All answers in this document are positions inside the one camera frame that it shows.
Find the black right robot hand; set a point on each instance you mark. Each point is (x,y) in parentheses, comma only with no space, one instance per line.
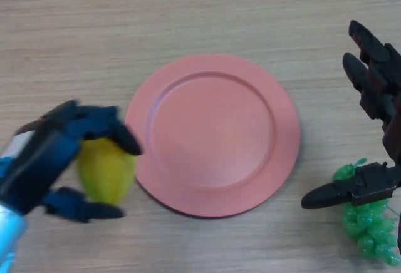
(372,185)

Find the yellow green starfruit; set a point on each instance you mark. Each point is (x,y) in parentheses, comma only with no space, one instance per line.
(106,173)

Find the pink round plate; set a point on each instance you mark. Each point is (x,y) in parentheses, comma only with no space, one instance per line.
(216,135)

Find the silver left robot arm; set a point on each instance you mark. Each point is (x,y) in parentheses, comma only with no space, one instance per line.
(7,241)

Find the green plastic grape bunch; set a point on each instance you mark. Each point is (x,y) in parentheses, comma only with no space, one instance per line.
(366,226)

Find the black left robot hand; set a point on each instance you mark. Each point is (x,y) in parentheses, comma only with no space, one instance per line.
(37,166)

